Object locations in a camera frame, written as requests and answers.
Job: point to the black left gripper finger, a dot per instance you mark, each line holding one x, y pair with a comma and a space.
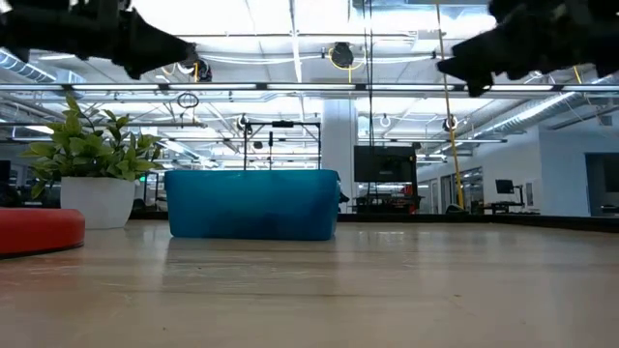
145, 46

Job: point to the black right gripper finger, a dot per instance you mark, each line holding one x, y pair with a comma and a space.
483, 53

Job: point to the blue plastic bin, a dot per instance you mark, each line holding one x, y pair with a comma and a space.
251, 203

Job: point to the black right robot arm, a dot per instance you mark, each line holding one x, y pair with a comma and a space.
609, 38

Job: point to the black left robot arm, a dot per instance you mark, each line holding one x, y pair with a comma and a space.
14, 29

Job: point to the small black desk monitor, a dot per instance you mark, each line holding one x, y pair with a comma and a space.
504, 186

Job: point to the large black monitor screen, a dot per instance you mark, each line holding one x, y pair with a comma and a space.
384, 164

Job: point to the green plant in white pot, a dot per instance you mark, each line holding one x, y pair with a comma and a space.
97, 198

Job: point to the black metal rack frame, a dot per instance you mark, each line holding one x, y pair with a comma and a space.
283, 124

